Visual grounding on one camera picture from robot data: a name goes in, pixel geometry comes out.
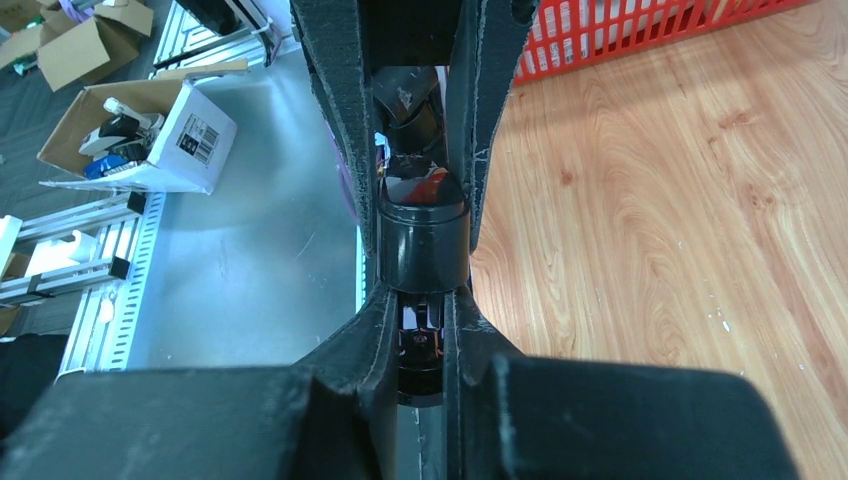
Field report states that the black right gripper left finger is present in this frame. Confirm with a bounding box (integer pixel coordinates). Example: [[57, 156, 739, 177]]
[[1, 286, 398, 479]]

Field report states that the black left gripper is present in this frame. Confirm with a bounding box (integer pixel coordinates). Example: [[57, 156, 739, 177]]
[[291, 0, 539, 255]]

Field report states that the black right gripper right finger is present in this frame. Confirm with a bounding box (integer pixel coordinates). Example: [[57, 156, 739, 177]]
[[443, 288, 799, 479]]

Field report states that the black stapler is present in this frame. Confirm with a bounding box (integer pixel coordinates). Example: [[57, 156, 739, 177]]
[[372, 66, 469, 408]]

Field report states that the red plastic shopping basket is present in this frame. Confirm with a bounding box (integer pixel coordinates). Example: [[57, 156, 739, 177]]
[[513, 0, 803, 86]]

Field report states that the open white cardboard box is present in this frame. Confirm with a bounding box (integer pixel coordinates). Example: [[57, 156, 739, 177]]
[[37, 80, 237, 194]]

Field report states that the brown open cardboard box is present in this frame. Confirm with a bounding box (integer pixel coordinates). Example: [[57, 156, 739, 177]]
[[1, 0, 154, 92]]

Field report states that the aluminium slotted cable rail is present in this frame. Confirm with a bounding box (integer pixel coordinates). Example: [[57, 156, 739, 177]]
[[59, 193, 167, 376]]

